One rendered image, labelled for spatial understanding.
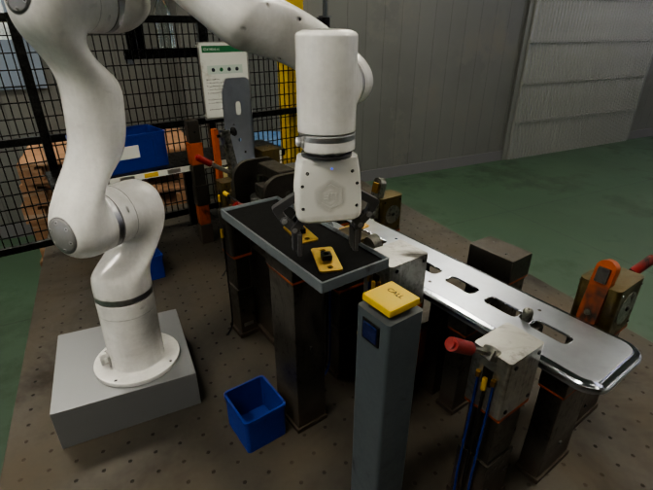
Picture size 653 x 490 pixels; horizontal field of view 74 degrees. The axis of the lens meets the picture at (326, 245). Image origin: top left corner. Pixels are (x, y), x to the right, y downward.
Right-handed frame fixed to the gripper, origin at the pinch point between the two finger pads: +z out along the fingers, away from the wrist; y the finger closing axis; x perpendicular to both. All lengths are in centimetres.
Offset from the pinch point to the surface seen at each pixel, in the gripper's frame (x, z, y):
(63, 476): 5, 49, -53
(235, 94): 113, -9, -10
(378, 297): -12.5, 2.8, 4.9
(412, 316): -15.2, 4.9, 9.2
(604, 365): -17, 19, 44
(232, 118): 113, -1, -12
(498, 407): -19.3, 21.6, 23.5
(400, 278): 4.5, 11.0, 15.5
